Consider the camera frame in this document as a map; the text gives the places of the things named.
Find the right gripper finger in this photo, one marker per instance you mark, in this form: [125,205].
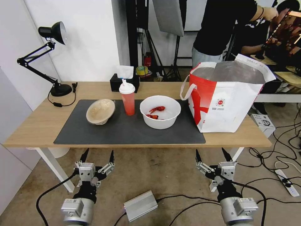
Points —
[227,155]
[202,166]

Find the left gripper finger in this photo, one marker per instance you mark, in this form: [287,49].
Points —
[83,156]
[110,164]

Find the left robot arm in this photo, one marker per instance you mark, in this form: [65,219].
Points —
[74,209]

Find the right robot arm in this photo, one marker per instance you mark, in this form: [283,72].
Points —
[239,209]

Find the red and white takeout bag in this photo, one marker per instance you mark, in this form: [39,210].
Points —
[223,101]

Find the white round takeout bowl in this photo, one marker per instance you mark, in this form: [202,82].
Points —
[160,118]

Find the white waste bin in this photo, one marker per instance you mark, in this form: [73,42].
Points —
[58,152]

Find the dark grey desk mat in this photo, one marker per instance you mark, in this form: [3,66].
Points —
[127,133]

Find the beige paper bowl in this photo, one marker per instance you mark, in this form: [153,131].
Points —
[100,111]

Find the white cardboard box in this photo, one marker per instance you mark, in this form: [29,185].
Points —
[263,123]

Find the silver metal power box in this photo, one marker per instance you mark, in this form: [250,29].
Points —
[140,206]

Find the wooden table white legs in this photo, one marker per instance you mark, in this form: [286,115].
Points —
[47,117]

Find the white power strip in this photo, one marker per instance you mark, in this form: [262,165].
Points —
[287,182]

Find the red crayfish shell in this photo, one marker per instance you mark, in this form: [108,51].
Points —
[152,116]
[158,109]

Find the red drink cup white lid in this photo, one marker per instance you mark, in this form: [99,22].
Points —
[127,101]

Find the black tissue box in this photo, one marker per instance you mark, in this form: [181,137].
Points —
[124,83]

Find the yellow green tape roll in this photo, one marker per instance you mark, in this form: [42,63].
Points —
[142,71]

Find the red fire extinguisher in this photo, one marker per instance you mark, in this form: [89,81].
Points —
[148,60]

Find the black tripod stand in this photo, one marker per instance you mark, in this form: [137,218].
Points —
[155,56]

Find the person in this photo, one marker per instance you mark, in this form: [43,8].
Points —
[218,30]
[255,35]

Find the black desk lamp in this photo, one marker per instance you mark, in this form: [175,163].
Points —
[56,30]

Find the tilted display screen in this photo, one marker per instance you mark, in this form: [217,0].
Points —
[285,40]

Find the grey softbox light panel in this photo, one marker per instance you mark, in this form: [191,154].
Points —
[168,17]

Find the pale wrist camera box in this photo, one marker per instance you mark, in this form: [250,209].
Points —
[87,172]
[227,173]

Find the white frame workbench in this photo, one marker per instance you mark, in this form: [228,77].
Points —
[282,97]

